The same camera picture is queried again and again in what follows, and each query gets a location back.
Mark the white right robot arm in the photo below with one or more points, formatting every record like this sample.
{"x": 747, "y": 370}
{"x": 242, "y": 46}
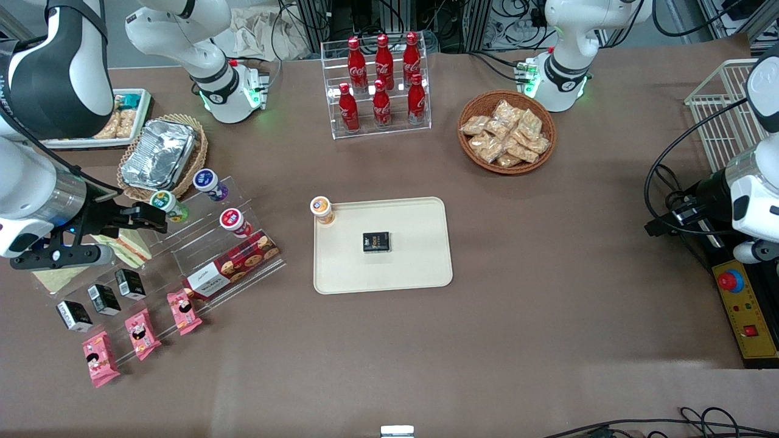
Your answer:
{"x": 67, "y": 79}

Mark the round brown wicker basket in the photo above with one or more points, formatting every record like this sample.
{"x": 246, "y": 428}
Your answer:
{"x": 475, "y": 106}

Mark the crumpled beige cloth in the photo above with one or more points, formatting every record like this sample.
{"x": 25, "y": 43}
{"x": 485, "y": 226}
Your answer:
{"x": 261, "y": 33}

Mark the cream plastic tray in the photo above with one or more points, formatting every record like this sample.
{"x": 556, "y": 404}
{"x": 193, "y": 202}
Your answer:
{"x": 414, "y": 261}

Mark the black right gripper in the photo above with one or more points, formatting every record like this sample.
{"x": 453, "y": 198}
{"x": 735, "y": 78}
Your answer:
{"x": 99, "y": 213}

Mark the green lidded cup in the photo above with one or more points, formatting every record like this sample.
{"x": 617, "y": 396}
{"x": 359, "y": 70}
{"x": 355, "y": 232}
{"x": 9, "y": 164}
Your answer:
{"x": 165, "y": 202}

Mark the clear acrylic stepped shelf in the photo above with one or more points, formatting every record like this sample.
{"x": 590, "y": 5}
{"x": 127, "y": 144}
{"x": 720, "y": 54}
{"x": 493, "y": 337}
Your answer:
{"x": 201, "y": 249}

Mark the yellow emergency stop box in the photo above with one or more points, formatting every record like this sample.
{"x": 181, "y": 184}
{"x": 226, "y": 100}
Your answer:
{"x": 745, "y": 310}

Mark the red lidded cup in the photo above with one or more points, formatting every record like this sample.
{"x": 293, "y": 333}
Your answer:
{"x": 234, "y": 220}

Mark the small black white box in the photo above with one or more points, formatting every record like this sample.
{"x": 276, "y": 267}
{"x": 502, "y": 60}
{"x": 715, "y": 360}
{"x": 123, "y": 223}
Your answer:
{"x": 130, "y": 284}
{"x": 104, "y": 299}
{"x": 74, "y": 315}

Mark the aluminium foil container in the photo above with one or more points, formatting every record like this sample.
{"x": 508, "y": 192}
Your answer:
{"x": 158, "y": 155}

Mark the clear wrapped cracker packet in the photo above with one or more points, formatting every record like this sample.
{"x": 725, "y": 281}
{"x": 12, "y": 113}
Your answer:
{"x": 498, "y": 129}
{"x": 530, "y": 123}
{"x": 484, "y": 143}
{"x": 506, "y": 111}
{"x": 509, "y": 160}
{"x": 538, "y": 145}
{"x": 125, "y": 123}
{"x": 107, "y": 128}
{"x": 522, "y": 152}
{"x": 475, "y": 125}

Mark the orange lidded cup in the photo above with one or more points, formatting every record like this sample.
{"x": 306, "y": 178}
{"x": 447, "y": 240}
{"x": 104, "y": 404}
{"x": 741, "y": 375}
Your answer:
{"x": 321, "y": 208}

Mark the small white device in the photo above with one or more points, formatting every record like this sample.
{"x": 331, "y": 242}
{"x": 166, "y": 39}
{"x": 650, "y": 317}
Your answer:
{"x": 397, "y": 432}

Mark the teal snack packet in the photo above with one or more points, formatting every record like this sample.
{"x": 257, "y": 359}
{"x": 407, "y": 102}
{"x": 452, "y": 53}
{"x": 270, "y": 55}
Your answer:
{"x": 129, "y": 98}

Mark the rectangular wicker basket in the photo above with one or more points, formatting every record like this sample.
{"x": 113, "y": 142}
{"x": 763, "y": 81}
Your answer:
{"x": 199, "y": 155}

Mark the triangular sandwich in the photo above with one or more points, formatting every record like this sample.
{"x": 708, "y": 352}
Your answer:
{"x": 58, "y": 278}
{"x": 131, "y": 246}

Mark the red white cookie box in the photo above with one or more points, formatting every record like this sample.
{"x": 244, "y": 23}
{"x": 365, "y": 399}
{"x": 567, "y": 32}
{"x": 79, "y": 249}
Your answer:
{"x": 231, "y": 264}

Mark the small black snack box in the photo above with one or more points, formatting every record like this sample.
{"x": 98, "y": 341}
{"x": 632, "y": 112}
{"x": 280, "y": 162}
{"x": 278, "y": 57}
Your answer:
{"x": 377, "y": 242}

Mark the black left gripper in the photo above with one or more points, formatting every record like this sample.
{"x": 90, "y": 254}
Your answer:
{"x": 709, "y": 191}

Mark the pink snack packet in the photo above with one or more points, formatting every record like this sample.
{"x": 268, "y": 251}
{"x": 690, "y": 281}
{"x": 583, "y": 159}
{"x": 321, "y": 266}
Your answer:
{"x": 184, "y": 312}
{"x": 101, "y": 360}
{"x": 143, "y": 334}

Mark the clear acrylic bottle rack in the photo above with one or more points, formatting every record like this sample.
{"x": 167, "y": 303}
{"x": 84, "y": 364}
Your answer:
{"x": 377, "y": 132}

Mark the purple lidded cup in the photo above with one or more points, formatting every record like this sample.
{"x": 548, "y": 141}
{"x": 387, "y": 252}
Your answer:
{"x": 208, "y": 182}

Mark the red cola bottle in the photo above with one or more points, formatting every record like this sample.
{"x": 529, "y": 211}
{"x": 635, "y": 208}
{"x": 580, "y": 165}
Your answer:
{"x": 356, "y": 64}
{"x": 412, "y": 58}
{"x": 384, "y": 61}
{"x": 417, "y": 100}
{"x": 381, "y": 106}
{"x": 349, "y": 111}

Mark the aluminium frame rack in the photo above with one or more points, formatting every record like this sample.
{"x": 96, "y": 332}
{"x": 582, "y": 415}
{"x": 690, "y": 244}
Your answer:
{"x": 389, "y": 18}

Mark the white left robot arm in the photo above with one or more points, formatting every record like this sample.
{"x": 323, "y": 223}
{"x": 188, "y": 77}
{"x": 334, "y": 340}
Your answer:
{"x": 572, "y": 36}

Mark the white rectangular snack tray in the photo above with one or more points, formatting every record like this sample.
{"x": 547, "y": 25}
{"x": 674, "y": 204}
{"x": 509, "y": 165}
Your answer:
{"x": 143, "y": 115}

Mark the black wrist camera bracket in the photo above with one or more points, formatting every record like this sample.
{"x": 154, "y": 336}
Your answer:
{"x": 58, "y": 257}

